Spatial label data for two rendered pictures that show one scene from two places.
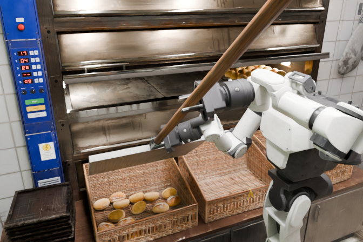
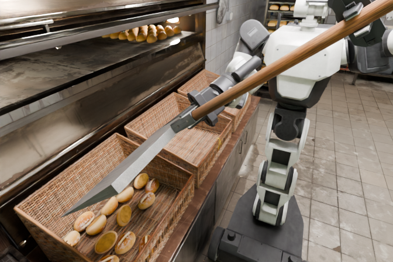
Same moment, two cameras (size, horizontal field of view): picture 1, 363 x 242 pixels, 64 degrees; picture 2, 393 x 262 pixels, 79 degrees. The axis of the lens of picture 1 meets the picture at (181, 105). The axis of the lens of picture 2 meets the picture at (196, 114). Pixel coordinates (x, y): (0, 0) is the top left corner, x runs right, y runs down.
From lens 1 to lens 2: 0.86 m
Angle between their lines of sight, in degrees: 39
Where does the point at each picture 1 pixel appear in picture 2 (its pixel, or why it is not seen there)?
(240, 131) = not seen: hidden behind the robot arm
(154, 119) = (92, 103)
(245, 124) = not seen: hidden behind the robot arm
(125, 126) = (59, 124)
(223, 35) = not seen: outside the picture
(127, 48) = not seen: outside the picture
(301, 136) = (335, 59)
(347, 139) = not seen: outside the picture
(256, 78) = not seen: outside the picture
